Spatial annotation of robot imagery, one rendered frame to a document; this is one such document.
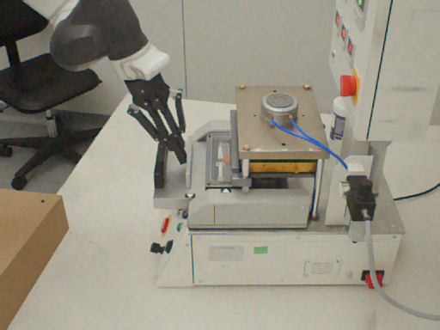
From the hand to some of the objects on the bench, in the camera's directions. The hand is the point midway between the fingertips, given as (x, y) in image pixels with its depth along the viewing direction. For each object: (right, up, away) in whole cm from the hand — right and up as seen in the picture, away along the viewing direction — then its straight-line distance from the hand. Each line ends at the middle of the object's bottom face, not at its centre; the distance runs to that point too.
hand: (178, 148), depth 125 cm
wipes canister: (+48, +4, +52) cm, 71 cm away
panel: (-6, -21, +16) cm, 27 cm away
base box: (+22, -23, +15) cm, 35 cm away
